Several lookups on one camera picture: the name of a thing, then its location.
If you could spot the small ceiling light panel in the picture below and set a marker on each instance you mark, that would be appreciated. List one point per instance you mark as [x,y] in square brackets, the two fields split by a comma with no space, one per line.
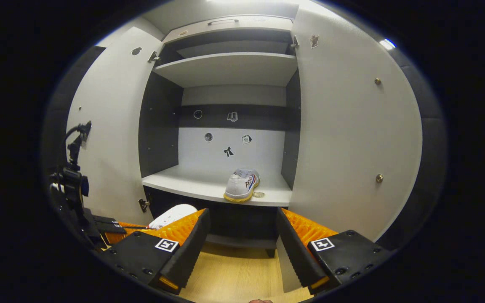
[387,43]

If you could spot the grey cabinet door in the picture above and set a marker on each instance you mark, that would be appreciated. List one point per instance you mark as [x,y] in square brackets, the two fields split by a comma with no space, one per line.
[343,147]
[112,126]

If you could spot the white canvas shoe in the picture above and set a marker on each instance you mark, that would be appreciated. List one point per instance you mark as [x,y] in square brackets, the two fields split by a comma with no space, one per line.
[171,215]
[240,187]

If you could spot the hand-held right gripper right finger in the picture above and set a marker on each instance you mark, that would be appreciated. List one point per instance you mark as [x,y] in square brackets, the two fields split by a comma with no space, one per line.
[295,248]

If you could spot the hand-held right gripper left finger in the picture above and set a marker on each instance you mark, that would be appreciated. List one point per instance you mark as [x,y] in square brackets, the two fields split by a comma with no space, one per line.
[192,252]

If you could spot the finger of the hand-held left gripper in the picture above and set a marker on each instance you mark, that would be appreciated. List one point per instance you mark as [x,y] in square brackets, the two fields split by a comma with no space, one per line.
[112,239]
[107,225]

